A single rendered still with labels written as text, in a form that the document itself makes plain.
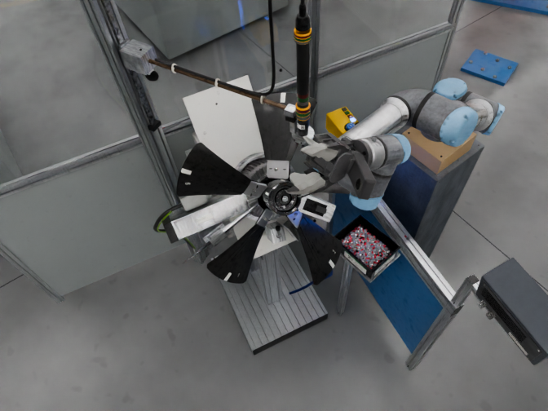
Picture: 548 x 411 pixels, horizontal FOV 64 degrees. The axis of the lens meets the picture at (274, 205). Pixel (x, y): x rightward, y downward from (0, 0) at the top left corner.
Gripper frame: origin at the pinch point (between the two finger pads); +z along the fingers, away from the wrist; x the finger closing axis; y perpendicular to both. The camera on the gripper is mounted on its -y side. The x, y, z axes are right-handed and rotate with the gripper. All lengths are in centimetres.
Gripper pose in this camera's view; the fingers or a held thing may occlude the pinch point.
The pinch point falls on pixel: (299, 173)
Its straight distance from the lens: 84.7
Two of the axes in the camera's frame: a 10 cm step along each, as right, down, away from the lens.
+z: -7.6, 1.9, -6.2
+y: -5.9, -5.9, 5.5
